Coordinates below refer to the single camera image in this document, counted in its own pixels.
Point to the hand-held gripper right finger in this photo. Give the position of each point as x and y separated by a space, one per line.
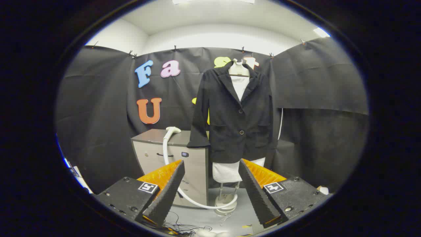
258 197

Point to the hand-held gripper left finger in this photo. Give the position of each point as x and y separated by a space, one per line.
167 197

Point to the black button jacket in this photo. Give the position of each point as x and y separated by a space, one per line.
230 131

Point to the white garment steamer base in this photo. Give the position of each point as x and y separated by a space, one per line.
225 209

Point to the grey drawer cabinet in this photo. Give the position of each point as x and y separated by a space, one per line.
194 171

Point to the small cardboard box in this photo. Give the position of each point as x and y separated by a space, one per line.
324 190

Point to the black backdrop cloth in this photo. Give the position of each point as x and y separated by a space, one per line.
98 115

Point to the white plastic hanger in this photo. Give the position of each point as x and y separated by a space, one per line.
238 69

